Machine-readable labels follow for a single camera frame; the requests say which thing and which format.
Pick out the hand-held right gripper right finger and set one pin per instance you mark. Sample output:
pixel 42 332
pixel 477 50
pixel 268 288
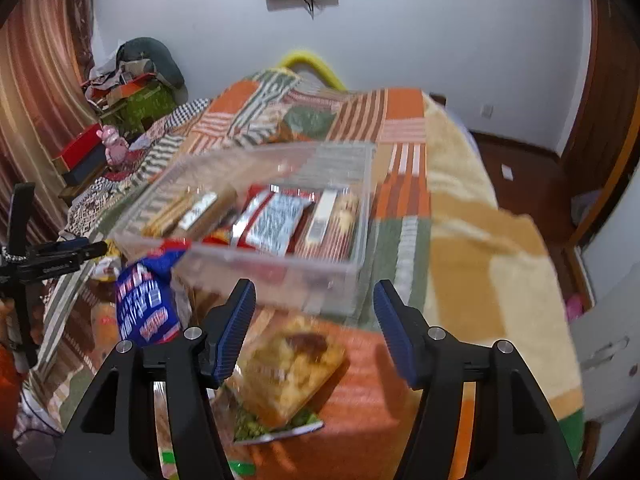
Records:
pixel 395 335

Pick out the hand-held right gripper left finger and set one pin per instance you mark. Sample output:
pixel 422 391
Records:
pixel 234 332

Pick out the yellow cracker packet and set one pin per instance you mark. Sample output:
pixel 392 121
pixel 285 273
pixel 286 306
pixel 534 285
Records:
pixel 290 370

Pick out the clear plastic container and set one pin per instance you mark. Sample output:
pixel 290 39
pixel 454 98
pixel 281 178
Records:
pixel 305 272

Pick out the blue snack packet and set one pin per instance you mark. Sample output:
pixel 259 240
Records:
pixel 145 305

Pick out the green snack packet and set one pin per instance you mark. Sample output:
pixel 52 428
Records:
pixel 250 429

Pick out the red and silver snack packet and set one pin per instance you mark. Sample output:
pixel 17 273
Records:
pixel 270 222

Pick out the red wafer packet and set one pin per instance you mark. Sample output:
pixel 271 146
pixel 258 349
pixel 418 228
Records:
pixel 325 230

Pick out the brown biscuit packet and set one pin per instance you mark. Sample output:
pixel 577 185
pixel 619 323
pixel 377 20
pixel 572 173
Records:
pixel 192 212

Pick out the beige and yellow blanket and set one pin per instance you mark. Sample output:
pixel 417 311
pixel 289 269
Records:
pixel 460 200

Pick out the white cabinet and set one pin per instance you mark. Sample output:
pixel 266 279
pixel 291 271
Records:
pixel 607 350

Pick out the pink toy figure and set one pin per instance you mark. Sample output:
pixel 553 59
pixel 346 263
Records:
pixel 114 146

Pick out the black tripod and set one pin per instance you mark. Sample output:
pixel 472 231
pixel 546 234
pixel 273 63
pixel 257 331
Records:
pixel 22 260

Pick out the patchwork blanket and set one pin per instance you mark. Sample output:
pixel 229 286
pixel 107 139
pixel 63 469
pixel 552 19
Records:
pixel 350 115

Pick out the red box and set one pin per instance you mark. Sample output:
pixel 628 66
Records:
pixel 80 147

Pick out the green crate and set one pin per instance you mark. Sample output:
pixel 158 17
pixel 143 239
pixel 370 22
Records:
pixel 142 105

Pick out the pile of clothes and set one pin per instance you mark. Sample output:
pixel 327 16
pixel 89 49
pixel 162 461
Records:
pixel 145 57

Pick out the wooden door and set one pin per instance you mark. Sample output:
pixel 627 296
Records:
pixel 607 110

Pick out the striped brown curtain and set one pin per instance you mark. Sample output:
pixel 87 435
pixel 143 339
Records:
pixel 35 85

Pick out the white wall outlet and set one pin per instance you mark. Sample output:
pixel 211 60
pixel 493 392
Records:
pixel 487 110

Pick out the yellow bed frame tube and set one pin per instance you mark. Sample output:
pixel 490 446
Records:
pixel 310 60

